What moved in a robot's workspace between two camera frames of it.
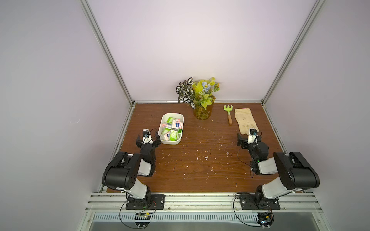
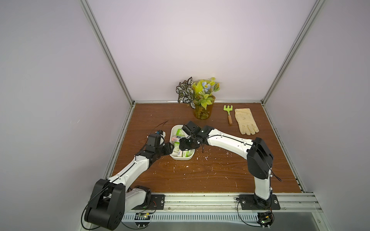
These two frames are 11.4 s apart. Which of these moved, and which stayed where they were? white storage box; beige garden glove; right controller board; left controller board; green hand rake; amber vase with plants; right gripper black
Moved: white storage box; right gripper black
Stayed: amber vase with plants; left controller board; right controller board; beige garden glove; green hand rake
